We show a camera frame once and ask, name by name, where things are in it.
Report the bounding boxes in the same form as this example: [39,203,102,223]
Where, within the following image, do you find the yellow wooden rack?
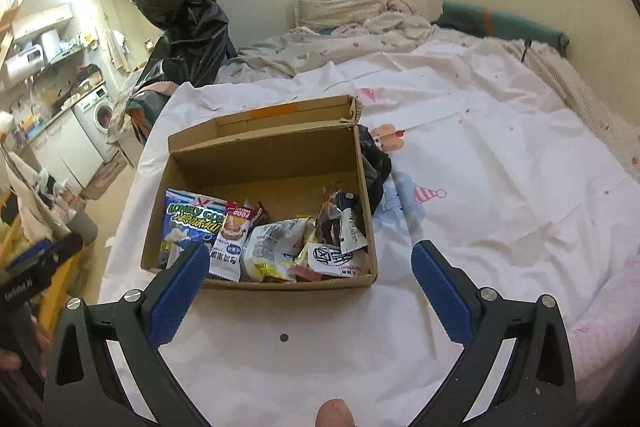
[1,216,82,334]

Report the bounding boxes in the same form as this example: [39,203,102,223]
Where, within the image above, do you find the grey trash bin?
[66,209,99,245]

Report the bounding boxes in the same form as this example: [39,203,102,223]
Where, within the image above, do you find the blue green puffed snack bag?
[158,188,227,269]

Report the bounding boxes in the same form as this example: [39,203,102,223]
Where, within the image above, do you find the white black noodle snack pack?
[307,243,370,279]

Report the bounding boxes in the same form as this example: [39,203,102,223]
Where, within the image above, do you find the white red snack packet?
[288,258,326,282]

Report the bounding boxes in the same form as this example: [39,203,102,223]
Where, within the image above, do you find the dark chocolate snack pack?
[317,190,368,254]

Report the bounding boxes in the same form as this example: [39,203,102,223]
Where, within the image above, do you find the white washing machine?
[73,84,118,164]

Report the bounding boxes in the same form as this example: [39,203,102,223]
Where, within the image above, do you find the teal rolled mat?
[435,1,570,57]

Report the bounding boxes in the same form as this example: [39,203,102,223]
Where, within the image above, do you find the white kitchen cabinet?
[28,109,103,194]

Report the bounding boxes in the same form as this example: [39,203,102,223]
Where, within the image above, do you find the white red cake snack pack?
[209,202,262,282]

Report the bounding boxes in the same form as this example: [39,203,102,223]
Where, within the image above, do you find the brown cardboard box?
[140,95,378,291]

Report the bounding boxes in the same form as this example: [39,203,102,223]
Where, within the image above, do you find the beige pillow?
[294,0,382,31]

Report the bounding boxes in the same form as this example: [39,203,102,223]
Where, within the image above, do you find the dark grey cloth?
[357,124,392,213]

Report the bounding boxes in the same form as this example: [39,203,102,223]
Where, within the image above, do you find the floral grey blanket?
[215,10,436,84]

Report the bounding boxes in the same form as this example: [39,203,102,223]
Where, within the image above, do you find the yellow chip snack bag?
[241,218,309,283]

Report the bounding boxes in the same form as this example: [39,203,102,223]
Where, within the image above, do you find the person's right hand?
[314,399,356,427]

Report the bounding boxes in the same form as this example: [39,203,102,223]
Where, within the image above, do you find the black plastic garbage bag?
[132,0,236,87]

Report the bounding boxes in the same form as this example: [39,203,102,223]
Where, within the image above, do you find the brown floor mat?
[80,152,129,200]

